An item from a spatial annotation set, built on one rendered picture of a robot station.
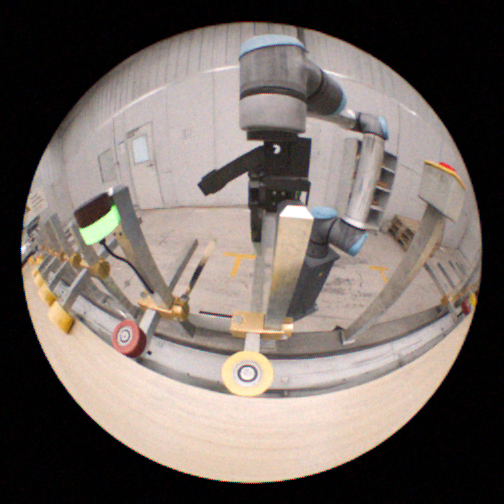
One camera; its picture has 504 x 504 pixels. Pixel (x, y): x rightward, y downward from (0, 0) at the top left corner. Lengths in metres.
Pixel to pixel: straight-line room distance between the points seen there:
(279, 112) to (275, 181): 0.09
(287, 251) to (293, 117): 0.16
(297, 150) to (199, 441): 0.43
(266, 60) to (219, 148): 2.73
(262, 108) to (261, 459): 0.45
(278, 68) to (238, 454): 0.48
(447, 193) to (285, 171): 0.25
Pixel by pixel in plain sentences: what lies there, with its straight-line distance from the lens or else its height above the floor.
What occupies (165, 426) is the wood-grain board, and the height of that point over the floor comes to 0.90.
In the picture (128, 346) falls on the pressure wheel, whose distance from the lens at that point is 0.35.
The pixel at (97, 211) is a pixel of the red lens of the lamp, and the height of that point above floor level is 1.13.
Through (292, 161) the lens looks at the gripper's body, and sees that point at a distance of 0.22.
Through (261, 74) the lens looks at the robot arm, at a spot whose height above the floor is 1.26.
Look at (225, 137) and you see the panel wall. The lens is 2.88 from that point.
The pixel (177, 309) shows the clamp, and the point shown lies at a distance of 0.38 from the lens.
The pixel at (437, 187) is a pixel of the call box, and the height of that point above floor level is 1.18.
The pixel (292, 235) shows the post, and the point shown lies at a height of 1.08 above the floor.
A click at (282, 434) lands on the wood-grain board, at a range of 0.28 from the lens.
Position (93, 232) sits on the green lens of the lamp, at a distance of 0.22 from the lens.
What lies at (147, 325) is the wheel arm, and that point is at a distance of 0.40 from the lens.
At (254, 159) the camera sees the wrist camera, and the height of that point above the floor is 1.15.
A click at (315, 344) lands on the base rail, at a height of 0.70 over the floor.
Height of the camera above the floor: 1.16
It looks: 39 degrees down
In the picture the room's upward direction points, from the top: straight up
